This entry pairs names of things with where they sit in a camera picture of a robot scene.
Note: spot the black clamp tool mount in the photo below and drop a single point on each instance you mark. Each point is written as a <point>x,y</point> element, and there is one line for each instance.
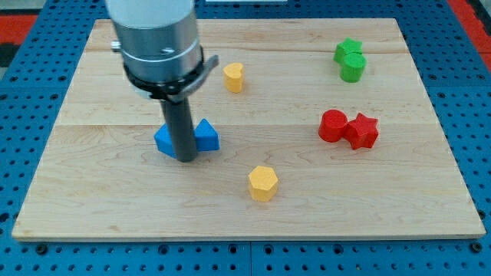
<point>177,90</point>

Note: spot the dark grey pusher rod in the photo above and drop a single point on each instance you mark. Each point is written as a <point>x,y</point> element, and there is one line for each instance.
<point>179,123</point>

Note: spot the blue triangle block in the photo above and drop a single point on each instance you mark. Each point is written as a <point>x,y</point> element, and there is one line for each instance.
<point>207,138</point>

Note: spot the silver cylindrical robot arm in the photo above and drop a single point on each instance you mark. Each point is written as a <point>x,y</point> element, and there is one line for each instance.
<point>163,60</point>

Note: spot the blue cube block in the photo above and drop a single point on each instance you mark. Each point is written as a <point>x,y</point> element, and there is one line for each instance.
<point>164,142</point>

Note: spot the yellow heart block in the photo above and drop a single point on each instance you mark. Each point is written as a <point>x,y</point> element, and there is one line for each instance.
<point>234,77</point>

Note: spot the yellow hexagon block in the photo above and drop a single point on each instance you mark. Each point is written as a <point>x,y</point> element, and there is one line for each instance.
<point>263,183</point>

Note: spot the light wooden board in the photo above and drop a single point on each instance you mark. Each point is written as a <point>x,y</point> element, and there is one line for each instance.
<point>101,177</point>

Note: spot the red cylinder block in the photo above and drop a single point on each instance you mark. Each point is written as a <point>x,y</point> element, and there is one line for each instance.
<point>332,126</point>

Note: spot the green cylinder block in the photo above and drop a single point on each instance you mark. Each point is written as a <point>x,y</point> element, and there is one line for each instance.
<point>352,67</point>

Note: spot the green star block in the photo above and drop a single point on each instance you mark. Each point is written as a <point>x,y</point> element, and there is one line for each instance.
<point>348,46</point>

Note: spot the red star block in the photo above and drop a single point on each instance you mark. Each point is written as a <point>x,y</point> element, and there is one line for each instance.
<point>362,132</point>

